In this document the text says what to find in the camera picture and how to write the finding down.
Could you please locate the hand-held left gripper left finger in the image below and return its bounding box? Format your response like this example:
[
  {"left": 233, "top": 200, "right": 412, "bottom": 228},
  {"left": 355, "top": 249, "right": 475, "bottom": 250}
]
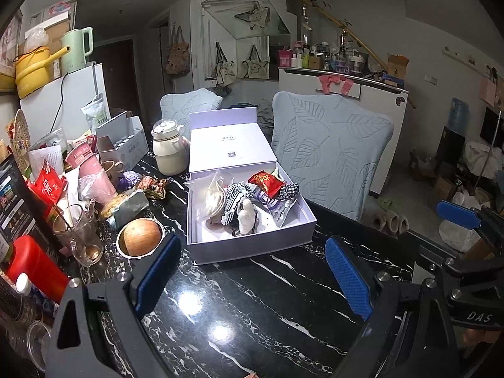
[{"left": 45, "top": 233, "right": 182, "bottom": 378}]

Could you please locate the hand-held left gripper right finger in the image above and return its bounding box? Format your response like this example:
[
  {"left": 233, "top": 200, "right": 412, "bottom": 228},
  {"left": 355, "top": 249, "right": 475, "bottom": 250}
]
[{"left": 325, "top": 235, "right": 459, "bottom": 378}]

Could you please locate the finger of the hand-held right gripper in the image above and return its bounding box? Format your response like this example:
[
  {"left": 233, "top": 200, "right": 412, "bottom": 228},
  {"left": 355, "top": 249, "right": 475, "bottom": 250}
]
[
  {"left": 419, "top": 245, "right": 489, "bottom": 284},
  {"left": 436, "top": 200, "right": 504, "bottom": 245}
]

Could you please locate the clear bag of white cord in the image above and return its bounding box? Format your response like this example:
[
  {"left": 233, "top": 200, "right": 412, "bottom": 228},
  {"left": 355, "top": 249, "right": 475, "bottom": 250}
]
[{"left": 205, "top": 167, "right": 233, "bottom": 223}]

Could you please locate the silver purple snack packet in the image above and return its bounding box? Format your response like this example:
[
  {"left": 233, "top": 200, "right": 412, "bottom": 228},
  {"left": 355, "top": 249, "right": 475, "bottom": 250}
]
[{"left": 252, "top": 187, "right": 298, "bottom": 228}]

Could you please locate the lavender gift box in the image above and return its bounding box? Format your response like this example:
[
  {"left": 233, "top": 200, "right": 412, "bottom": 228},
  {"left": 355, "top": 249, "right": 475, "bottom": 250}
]
[{"left": 186, "top": 109, "right": 318, "bottom": 265}]

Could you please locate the white plush doll checkered dress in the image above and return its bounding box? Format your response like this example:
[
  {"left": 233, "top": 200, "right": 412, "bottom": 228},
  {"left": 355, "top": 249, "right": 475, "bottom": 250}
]
[{"left": 222, "top": 183, "right": 261, "bottom": 237}]

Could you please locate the red snack packet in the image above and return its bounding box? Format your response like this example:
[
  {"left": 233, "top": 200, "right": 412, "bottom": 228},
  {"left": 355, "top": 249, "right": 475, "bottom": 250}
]
[{"left": 248, "top": 170, "right": 285, "bottom": 198}]

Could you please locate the person's right hand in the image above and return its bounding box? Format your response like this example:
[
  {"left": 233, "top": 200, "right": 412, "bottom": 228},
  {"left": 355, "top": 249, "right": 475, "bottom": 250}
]
[{"left": 460, "top": 324, "right": 504, "bottom": 349}]

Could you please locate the white plastic bag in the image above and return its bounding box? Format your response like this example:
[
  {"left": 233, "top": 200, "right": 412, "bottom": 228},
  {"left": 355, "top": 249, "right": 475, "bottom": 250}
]
[{"left": 439, "top": 205, "right": 489, "bottom": 250}]

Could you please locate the metal bowl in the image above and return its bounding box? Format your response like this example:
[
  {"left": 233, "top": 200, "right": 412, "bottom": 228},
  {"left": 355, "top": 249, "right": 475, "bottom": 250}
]
[{"left": 117, "top": 217, "right": 165, "bottom": 261}]

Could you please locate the brown cardboard box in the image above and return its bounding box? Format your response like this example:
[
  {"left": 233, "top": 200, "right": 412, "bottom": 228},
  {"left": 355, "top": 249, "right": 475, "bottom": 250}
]
[
  {"left": 433, "top": 176, "right": 457, "bottom": 201},
  {"left": 409, "top": 150, "right": 438, "bottom": 178}
]

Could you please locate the round fruit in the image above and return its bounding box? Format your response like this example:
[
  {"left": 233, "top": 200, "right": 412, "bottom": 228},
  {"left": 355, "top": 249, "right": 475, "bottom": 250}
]
[{"left": 124, "top": 220, "right": 162, "bottom": 256}]

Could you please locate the white cloth bundle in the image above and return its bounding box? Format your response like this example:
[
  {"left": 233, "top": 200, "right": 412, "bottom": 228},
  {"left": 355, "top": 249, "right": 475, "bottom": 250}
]
[{"left": 465, "top": 140, "right": 504, "bottom": 178}]

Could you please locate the black water dispenser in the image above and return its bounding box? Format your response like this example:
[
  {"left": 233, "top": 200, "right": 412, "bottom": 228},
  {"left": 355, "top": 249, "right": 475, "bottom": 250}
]
[{"left": 435, "top": 126, "right": 466, "bottom": 162}]

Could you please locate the silver green packet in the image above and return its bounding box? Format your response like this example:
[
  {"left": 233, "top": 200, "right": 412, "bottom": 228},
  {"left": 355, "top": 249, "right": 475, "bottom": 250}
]
[{"left": 100, "top": 189, "right": 150, "bottom": 231}]

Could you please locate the glass cup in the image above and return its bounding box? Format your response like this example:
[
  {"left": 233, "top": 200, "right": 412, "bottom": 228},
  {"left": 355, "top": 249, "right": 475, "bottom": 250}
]
[{"left": 52, "top": 204, "right": 104, "bottom": 267}]

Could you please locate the gold brown wrapped snack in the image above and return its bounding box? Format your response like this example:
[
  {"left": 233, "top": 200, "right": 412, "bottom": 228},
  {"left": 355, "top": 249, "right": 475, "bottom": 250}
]
[{"left": 138, "top": 175, "right": 174, "bottom": 201}]

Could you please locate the black television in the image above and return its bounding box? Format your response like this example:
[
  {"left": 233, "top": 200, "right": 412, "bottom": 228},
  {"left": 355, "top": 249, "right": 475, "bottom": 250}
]
[{"left": 481, "top": 106, "right": 504, "bottom": 150}]

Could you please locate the blue water jug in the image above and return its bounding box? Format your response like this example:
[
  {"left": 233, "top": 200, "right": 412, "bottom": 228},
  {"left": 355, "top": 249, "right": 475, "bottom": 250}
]
[{"left": 450, "top": 98, "right": 470, "bottom": 135}]

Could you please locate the pink plastic cup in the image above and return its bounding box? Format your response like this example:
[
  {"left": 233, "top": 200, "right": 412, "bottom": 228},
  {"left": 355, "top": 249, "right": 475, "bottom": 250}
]
[{"left": 79, "top": 163, "right": 119, "bottom": 205}]

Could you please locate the beige mug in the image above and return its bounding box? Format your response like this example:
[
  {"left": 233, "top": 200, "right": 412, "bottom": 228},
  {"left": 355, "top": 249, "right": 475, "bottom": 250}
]
[{"left": 100, "top": 159, "right": 124, "bottom": 184}]

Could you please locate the blue label bottle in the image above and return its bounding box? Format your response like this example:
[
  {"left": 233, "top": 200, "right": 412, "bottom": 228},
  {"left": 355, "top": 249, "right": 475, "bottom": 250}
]
[{"left": 29, "top": 289, "right": 60, "bottom": 316}]

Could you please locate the white jar appliance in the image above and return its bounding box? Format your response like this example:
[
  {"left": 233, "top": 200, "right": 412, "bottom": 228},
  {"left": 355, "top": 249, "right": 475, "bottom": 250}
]
[{"left": 152, "top": 119, "right": 190, "bottom": 176}]

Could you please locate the red plastic container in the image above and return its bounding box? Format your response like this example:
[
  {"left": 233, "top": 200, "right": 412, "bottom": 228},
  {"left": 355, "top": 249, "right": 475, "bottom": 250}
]
[{"left": 6, "top": 235, "right": 69, "bottom": 304}]

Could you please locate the pink paper bag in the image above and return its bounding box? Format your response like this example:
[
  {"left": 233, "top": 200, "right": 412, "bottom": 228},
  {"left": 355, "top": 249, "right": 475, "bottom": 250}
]
[{"left": 478, "top": 77, "right": 497, "bottom": 107}]

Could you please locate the light blue covered chair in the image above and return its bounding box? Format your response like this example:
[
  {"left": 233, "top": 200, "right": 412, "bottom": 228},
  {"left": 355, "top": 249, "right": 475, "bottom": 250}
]
[
  {"left": 160, "top": 89, "right": 223, "bottom": 127},
  {"left": 272, "top": 91, "right": 395, "bottom": 222}
]

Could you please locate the white box of small bottles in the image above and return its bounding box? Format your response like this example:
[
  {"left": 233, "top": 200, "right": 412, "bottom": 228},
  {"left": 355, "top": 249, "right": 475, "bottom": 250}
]
[{"left": 95, "top": 110, "right": 149, "bottom": 172}]

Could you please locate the white cabinet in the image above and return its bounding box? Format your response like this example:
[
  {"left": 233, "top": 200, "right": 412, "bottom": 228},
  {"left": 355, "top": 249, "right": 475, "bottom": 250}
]
[{"left": 278, "top": 67, "right": 409, "bottom": 198}]

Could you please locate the stack of clear plastic cups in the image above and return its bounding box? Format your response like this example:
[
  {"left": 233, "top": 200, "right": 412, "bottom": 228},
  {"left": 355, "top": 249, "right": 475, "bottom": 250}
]
[{"left": 24, "top": 319, "right": 54, "bottom": 373}]

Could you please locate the red snack bag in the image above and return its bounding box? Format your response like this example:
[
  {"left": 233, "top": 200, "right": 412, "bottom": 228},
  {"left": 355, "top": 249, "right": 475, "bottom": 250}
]
[{"left": 27, "top": 159, "right": 67, "bottom": 205}]

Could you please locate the black printed box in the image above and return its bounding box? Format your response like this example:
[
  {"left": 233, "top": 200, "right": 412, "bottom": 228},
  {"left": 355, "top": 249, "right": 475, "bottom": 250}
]
[{"left": 0, "top": 153, "right": 60, "bottom": 253}]

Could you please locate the open cardboard box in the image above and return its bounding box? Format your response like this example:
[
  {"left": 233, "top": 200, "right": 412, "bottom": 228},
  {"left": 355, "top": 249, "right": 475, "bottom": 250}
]
[{"left": 386, "top": 53, "right": 410, "bottom": 87}]

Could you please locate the green white pouch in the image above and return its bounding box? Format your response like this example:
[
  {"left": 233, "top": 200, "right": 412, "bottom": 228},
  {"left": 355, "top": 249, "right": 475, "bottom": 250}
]
[{"left": 81, "top": 92, "right": 111, "bottom": 135}]

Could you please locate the pink cloth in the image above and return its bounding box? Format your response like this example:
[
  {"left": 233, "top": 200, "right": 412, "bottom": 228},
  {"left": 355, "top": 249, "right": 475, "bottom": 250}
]
[{"left": 319, "top": 74, "right": 355, "bottom": 96}]

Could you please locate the woven basket plate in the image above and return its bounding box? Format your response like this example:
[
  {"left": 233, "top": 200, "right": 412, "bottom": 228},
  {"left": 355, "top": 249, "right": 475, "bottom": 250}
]
[{"left": 12, "top": 108, "right": 32, "bottom": 166}]

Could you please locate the white refrigerator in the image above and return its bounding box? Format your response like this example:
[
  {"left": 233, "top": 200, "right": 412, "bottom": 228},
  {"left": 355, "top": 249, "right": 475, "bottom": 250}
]
[{"left": 20, "top": 62, "right": 109, "bottom": 146}]

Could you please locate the dark brown door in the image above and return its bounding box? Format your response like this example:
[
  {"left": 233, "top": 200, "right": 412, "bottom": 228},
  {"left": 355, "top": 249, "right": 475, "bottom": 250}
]
[{"left": 94, "top": 39, "right": 136, "bottom": 115}]

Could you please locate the wooden handrail pole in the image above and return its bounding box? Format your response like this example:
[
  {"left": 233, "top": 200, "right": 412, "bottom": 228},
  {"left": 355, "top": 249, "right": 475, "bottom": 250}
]
[{"left": 291, "top": 0, "right": 416, "bottom": 109}]

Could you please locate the row of bottles and jars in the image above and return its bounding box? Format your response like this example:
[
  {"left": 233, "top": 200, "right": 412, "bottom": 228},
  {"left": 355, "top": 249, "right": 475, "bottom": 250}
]
[{"left": 278, "top": 4, "right": 369, "bottom": 76}]

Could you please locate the beige tote bag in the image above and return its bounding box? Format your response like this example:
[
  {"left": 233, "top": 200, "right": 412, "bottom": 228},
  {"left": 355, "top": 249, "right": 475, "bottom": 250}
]
[
  {"left": 241, "top": 45, "right": 270, "bottom": 79},
  {"left": 213, "top": 41, "right": 237, "bottom": 87},
  {"left": 234, "top": 0, "right": 270, "bottom": 30}
]

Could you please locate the brown tote bag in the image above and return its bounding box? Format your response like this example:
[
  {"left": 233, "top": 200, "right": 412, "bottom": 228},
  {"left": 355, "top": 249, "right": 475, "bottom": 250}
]
[{"left": 164, "top": 26, "right": 190, "bottom": 75}]

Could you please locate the yellow pot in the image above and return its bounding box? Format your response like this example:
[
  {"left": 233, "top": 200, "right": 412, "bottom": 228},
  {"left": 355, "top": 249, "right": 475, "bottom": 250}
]
[{"left": 15, "top": 45, "right": 72, "bottom": 99}]

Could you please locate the pale green kettle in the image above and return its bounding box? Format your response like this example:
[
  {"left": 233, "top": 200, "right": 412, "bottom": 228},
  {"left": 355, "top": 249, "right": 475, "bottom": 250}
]
[{"left": 60, "top": 27, "right": 94, "bottom": 75}]

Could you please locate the tall cardboard box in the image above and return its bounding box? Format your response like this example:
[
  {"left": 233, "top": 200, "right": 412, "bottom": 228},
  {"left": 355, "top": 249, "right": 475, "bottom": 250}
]
[{"left": 43, "top": 20, "right": 73, "bottom": 79}]

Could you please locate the crumpled clear plastic bag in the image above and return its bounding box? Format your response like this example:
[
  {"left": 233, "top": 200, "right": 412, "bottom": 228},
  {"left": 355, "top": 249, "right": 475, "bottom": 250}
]
[{"left": 24, "top": 27, "right": 50, "bottom": 54}]

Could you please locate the white wall rail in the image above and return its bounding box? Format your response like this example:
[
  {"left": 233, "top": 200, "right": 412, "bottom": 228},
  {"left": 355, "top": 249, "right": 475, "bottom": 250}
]
[{"left": 443, "top": 46, "right": 504, "bottom": 83}]

